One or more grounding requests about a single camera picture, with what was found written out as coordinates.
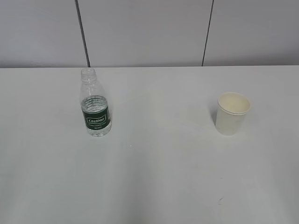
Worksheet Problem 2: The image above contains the white paper cup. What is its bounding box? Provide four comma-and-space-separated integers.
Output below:
215, 92, 251, 136

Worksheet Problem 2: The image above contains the clear water bottle green label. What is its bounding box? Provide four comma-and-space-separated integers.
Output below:
80, 68, 112, 137

